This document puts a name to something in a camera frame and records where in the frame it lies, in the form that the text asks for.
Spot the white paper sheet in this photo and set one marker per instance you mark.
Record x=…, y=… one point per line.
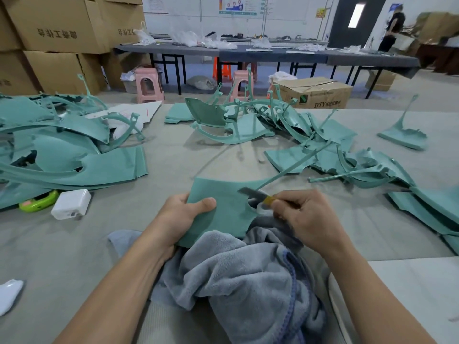
x=125, y=114

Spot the person's right hand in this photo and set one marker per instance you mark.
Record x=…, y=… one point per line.
x=315, y=222

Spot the white foam sheet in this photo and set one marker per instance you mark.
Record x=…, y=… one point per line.
x=416, y=297

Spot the colourful wall poster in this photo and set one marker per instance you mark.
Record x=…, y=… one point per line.
x=239, y=3

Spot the white power adapter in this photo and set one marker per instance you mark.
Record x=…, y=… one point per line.
x=71, y=204

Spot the heap of clear plastic bags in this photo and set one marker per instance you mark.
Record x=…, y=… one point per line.
x=185, y=40

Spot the white oval plastic piece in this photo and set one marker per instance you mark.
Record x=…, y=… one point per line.
x=9, y=296

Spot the single green plastic part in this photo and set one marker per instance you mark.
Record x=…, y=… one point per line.
x=219, y=207

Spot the long grey work table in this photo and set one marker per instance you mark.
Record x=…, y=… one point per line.
x=280, y=57

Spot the pink plastic stool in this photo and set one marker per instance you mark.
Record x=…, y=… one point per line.
x=241, y=83
x=148, y=83

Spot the brown cardboard box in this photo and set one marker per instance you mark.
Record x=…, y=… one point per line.
x=312, y=93

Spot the person's left forearm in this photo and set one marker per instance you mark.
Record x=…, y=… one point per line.
x=107, y=297

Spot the person's left hand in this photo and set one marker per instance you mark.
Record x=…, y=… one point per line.
x=179, y=218

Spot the orange object under table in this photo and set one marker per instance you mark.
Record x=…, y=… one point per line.
x=221, y=69

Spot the dark door with window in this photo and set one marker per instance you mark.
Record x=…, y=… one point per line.
x=355, y=19

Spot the green and yellow gadget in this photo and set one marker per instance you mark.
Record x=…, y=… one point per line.
x=37, y=202

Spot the person's right forearm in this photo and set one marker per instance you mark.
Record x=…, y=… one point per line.
x=380, y=301

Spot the stack of brown cardboard boxes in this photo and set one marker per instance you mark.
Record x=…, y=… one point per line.
x=61, y=35

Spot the grey-blue wiping cloth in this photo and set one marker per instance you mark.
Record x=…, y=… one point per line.
x=244, y=290

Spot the pile of green plastic parts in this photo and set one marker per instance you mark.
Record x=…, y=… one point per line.
x=64, y=150

